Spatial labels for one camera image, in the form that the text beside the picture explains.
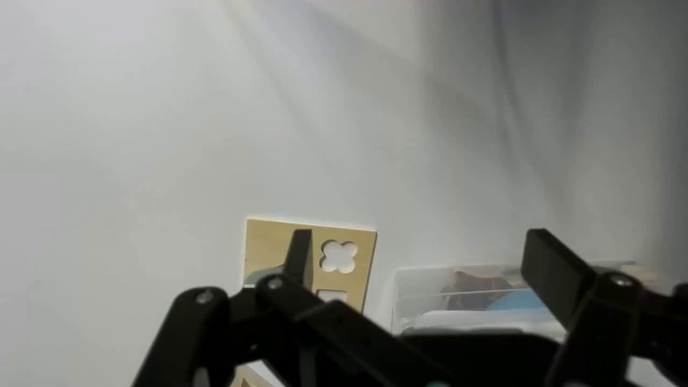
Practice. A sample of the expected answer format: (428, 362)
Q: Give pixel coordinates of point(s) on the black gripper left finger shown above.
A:
(323, 335)

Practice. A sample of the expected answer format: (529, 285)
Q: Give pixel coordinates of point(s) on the small brown block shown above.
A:
(477, 285)

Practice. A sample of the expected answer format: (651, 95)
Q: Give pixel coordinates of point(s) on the flat wooden cutout panel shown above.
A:
(251, 377)

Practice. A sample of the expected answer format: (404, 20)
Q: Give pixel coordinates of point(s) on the small blue-green block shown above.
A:
(512, 301)

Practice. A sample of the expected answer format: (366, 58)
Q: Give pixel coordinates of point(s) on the clear plastic storage container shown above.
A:
(431, 298)

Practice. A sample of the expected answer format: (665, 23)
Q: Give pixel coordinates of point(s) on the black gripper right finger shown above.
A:
(609, 323)

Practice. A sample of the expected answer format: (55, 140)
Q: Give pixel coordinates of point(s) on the wooden shape sorter box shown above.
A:
(272, 248)

